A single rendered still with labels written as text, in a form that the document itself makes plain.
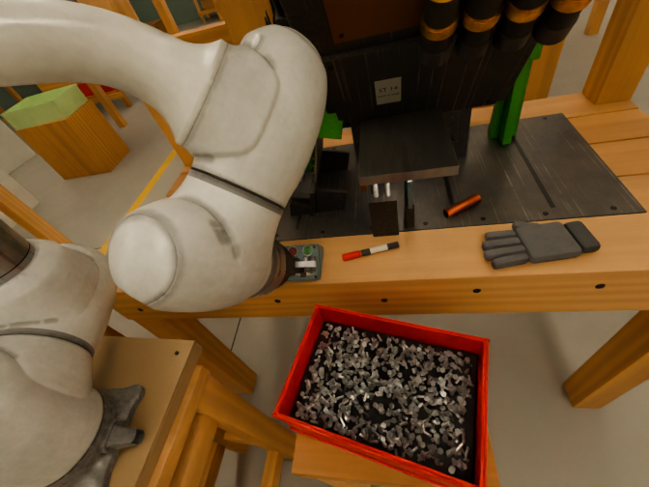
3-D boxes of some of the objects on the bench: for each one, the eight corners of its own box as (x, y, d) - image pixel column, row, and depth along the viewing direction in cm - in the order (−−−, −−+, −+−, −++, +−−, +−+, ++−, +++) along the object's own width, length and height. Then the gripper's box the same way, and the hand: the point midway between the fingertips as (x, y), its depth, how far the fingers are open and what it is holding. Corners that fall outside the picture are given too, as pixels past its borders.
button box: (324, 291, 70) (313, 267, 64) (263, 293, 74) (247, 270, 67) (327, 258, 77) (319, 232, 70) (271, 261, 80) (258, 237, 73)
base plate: (642, 218, 63) (647, 211, 62) (180, 253, 88) (176, 248, 86) (559, 119, 90) (562, 112, 89) (225, 166, 115) (222, 161, 114)
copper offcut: (448, 219, 72) (449, 213, 70) (442, 214, 73) (442, 208, 72) (480, 203, 73) (482, 196, 71) (473, 198, 74) (474, 191, 73)
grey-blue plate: (414, 229, 72) (414, 181, 62) (406, 229, 72) (405, 182, 62) (411, 202, 78) (410, 154, 68) (403, 203, 79) (401, 156, 68)
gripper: (218, 292, 45) (279, 287, 68) (303, 289, 42) (337, 284, 65) (218, 241, 46) (278, 253, 69) (301, 234, 43) (336, 249, 66)
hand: (302, 268), depth 63 cm, fingers closed
